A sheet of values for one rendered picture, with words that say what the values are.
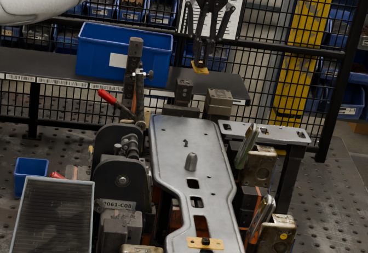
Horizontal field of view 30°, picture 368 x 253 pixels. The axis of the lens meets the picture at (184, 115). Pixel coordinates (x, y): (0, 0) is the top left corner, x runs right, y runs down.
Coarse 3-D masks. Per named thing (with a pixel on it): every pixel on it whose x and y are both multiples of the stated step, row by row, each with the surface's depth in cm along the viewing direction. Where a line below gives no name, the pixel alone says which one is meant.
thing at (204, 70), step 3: (192, 63) 182; (198, 63) 181; (201, 63) 181; (192, 66) 181; (198, 66) 180; (201, 66) 180; (195, 69) 179; (198, 69) 179; (201, 69) 179; (204, 69) 180; (207, 69) 180; (195, 72) 177; (198, 72) 177; (201, 72) 177; (204, 72) 178; (207, 72) 178
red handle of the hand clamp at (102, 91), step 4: (100, 92) 187; (104, 92) 187; (100, 96) 187; (104, 96) 187; (108, 96) 187; (112, 96) 188; (108, 100) 188; (112, 100) 188; (116, 100) 189; (112, 104) 188; (116, 104) 189; (120, 104) 190; (120, 108) 189; (124, 108) 190; (124, 112) 190; (128, 112) 190; (132, 112) 191; (128, 116) 191; (132, 116) 191
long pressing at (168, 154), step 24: (168, 120) 211; (192, 120) 213; (168, 144) 197; (192, 144) 199; (216, 144) 202; (168, 168) 184; (216, 168) 188; (168, 192) 175; (192, 192) 175; (216, 192) 177; (192, 216) 165; (216, 216) 167; (168, 240) 154; (240, 240) 160
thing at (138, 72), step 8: (136, 72) 185; (144, 72) 186; (152, 72) 186; (136, 80) 185; (136, 88) 186; (136, 96) 187; (136, 104) 188; (136, 112) 189; (144, 112) 190; (136, 120) 190; (144, 120) 191
